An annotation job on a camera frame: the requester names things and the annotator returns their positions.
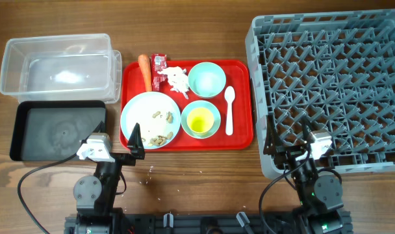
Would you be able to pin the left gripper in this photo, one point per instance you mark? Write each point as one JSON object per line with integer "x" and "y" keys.
{"x": 136, "y": 149}

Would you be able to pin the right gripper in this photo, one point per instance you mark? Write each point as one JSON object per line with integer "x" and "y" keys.
{"x": 289, "y": 153}

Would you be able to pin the light blue plate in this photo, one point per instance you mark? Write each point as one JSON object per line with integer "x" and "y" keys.
{"x": 148, "y": 103}

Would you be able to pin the red snack wrapper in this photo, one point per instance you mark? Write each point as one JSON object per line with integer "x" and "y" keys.
{"x": 158, "y": 63}

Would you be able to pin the white plastic spoon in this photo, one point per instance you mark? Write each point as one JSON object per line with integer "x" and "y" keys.
{"x": 229, "y": 96}

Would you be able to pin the orange carrot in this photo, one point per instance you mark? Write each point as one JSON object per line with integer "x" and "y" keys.
{"x": 145, "y": 67}

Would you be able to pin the light blue small bowl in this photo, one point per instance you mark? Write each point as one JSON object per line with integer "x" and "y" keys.
{"x": 212, "y": 108}

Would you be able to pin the white tissue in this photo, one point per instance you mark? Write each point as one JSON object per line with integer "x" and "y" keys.
{"x": 177, "y": 79}

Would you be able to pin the yellow cup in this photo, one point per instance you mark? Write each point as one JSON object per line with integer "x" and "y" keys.
{"x": 200, "y": 120}

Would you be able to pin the mint green bowl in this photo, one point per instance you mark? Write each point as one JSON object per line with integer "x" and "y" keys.
{"x": 206, "y": 79}

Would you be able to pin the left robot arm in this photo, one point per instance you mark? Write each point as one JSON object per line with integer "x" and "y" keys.
{"x": 95, "y": 194}

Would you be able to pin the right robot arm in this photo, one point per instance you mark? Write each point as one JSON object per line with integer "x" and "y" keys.
{"x": 319, "y": 190}

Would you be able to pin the black waste tray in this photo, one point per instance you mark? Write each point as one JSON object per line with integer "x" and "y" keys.
{"x": 53, "y": 130}

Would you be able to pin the grey dishwasher rack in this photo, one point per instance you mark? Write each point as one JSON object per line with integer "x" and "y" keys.
{"x": 338, "y": 70}

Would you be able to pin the peanuts on plate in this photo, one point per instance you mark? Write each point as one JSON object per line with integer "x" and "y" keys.
{"x": 153, "y": 128}

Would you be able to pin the red serving tray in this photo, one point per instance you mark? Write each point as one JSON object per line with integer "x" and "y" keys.
{"x": 237, "y": 76}

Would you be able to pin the clear plastic bin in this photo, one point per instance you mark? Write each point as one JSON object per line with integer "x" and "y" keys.
{"x": 62, "y": 68}

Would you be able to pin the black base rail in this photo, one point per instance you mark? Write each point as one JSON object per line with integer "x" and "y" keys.
{"x": 280, "y": 222}

